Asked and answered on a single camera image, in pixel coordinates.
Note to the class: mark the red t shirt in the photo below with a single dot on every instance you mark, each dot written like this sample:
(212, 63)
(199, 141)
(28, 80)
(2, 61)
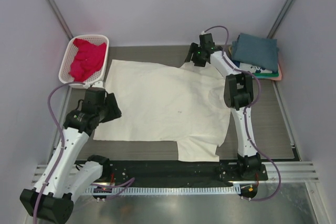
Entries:
(88, 59)

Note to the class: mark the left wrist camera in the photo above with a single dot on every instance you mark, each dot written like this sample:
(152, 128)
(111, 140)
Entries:
(98, 84)

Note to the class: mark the aluminium extrusion rail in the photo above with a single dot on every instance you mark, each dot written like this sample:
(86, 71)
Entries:
(292, 172)

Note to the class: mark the folded green t shirt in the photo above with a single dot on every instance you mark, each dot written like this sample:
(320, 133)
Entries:
(261, 75)

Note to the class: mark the aluminium frame post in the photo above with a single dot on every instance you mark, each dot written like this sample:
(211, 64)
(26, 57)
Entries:
(57, 13)
(288, 4)

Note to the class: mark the white perforated plastic basket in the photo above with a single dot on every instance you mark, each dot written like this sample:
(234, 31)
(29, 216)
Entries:
(71, 50)

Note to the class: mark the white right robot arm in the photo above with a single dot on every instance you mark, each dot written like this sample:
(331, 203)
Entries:
(238, 96)

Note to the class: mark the folded grey-blue t shirt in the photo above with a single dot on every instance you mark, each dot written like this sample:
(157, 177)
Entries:
(256, 51)

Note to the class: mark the right aluminium frame post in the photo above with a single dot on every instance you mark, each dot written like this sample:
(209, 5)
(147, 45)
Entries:
(288, 4)

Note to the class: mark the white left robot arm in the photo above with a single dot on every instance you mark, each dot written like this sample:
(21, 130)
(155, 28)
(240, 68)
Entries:
(53, 196)

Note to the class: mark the left aluminium frame post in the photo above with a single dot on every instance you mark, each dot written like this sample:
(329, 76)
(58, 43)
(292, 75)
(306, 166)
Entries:
(57, 13)

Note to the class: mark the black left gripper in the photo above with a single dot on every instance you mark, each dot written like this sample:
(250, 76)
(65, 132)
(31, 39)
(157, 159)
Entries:
(115, 112)

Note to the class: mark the folded white blue patterned shirt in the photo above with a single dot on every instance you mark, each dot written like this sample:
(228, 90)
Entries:
(256, 70)

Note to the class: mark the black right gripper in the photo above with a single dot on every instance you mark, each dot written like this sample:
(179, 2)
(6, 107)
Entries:
(193, 47)

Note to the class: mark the slotted grey cable duct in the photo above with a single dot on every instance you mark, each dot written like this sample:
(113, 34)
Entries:
(138, 191)

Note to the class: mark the cream white t shirt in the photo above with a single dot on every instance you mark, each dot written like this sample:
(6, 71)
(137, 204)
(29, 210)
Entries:
(162, 103)

